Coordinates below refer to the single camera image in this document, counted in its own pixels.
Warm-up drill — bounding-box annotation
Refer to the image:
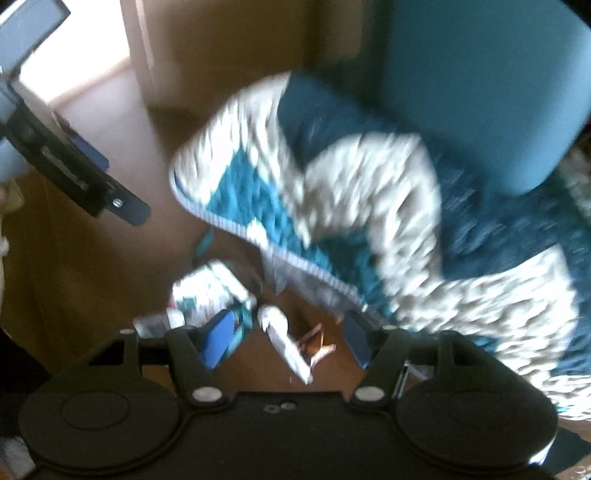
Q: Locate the brown wrapper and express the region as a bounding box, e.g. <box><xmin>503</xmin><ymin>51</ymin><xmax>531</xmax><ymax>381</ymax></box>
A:
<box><xmin>298</xmin><ymin>323</ymin><xmax>338</xmax><ymax>365</ymax></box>

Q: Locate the white teal packet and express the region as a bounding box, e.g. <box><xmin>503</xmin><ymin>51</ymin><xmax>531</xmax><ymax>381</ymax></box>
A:
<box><xmin>171</xmin><ymin>261</ymin><xmax>257</xmax><ymax>325</ymax></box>

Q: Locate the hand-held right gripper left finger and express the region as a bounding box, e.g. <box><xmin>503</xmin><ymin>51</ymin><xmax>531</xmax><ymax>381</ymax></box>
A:
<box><xmin>88</xmin><ymin>308</ymin><xmax>236</xmax><ymax>410</ymax></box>

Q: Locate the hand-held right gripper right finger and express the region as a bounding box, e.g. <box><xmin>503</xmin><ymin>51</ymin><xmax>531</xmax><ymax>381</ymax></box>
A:
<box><xmin>342</xmin><ymin>309</ymin><xmax>491</xmax><ymax>410</ymax></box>

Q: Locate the blue white crocheted blanket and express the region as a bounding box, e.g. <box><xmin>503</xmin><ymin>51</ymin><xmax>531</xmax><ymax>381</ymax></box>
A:
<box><xmin>170</xmin><ymin>69</ymin><xmax>591</xmax><ymax>416</ymax></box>

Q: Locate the white wrapper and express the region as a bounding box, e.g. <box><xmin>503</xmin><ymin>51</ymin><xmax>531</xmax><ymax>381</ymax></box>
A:
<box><xmin>257</xmin><ymin>305</ymin><xmax>315</xmax><ymax>385</ymax></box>

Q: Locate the teal chair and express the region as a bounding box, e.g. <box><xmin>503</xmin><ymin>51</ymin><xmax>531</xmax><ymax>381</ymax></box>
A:
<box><xmin>360</xmin><ymin>0</ymin><xmax>591</xmax><ymax>197</ymax></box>

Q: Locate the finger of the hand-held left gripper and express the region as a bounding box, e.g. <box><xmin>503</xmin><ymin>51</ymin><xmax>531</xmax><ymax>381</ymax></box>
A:
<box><xmin>95</xmin><ymin>181</ymin><xmax>152</xmax><ymax>227</ymax></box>
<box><xmin>58</xmin><ymin>117</ymin><xmax>110</xmax><ymax>172</ymax></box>

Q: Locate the brown wooden cabinet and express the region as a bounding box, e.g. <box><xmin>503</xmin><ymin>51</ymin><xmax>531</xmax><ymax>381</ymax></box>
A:
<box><xmin>120</xmin><ymin>0</ymin><xmax>370</xmax><ymax>112</ymax></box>

